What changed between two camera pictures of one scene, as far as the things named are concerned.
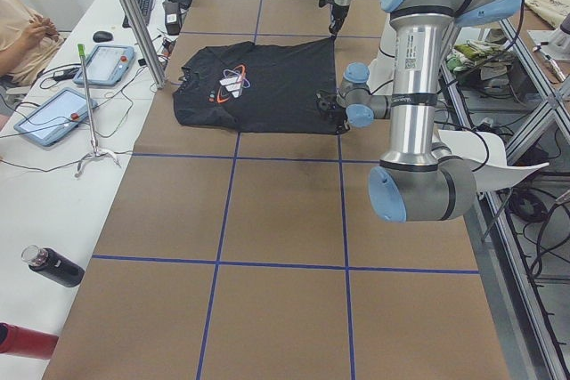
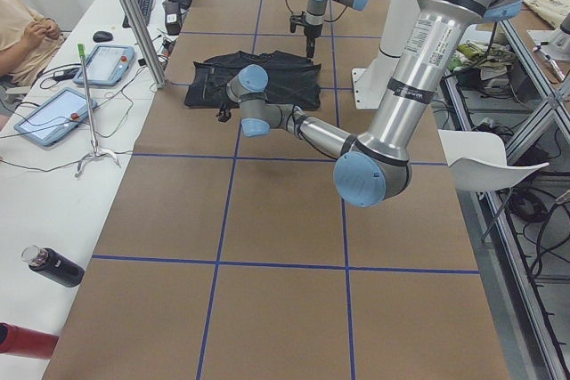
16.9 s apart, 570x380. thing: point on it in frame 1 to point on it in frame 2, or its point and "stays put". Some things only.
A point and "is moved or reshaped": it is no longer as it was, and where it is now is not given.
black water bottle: (52, 265) stays put
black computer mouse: (101, 36) stays put
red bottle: (22, 341) stays put
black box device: (173, 18) stays put
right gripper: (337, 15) to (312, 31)
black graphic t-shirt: (259, 87) is moved or reshaped
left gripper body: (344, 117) to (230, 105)
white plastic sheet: (484, 151) stays put
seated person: (28, 41) stays put
